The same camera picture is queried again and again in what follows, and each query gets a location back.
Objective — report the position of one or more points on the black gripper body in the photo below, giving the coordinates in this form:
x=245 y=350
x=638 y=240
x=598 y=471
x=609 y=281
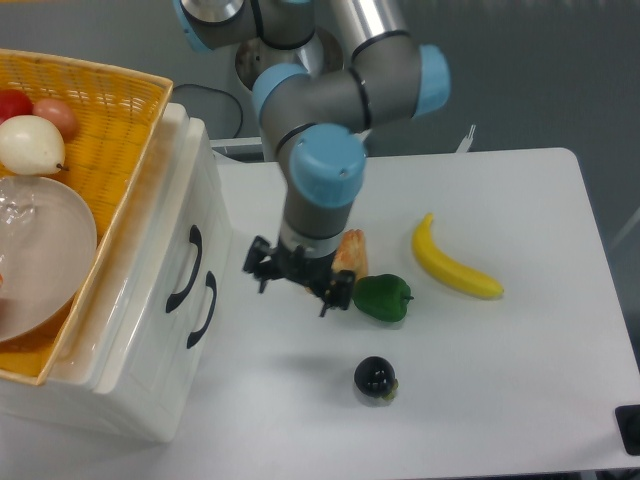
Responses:
x=295 y=266

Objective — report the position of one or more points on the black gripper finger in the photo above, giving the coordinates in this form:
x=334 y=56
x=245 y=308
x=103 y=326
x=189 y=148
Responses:
x=338 y=291
x=260 y=262

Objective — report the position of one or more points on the white drawer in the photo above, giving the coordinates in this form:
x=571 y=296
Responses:
x=144 y=392
x=191 y=232

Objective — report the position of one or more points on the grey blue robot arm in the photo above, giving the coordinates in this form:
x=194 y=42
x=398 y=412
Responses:
x=311 y=125

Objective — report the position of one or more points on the white drawer cabinet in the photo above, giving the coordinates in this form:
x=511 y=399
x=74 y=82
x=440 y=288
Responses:
x=67 y=396

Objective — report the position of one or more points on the orange fruit slice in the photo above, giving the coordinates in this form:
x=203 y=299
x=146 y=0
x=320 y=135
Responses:
x=351 y=254

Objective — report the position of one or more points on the green bell pepper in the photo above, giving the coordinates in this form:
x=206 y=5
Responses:
x=384 y=297

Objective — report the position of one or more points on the dark purple mangosteen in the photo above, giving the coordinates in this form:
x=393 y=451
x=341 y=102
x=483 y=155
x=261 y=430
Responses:
x=375 y=378

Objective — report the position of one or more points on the yellow banana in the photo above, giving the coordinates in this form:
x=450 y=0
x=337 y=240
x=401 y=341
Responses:
x=447 y=270

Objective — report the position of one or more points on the yellow wicker basket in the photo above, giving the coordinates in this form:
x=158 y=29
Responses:
x=118 y=110

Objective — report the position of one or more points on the white bowl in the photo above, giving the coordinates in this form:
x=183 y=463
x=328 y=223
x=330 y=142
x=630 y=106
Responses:
x=48 y=244

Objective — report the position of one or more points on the pink peach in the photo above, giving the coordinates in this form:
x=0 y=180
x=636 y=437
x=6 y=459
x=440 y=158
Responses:
x=59 y=114

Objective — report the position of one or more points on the white pear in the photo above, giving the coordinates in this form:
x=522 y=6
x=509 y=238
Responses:
x=31 y=145

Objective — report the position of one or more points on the red apple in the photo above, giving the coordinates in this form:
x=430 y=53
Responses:
x=14 y=103

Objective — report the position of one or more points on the black corner object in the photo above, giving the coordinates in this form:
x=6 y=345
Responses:
x=628 y=420

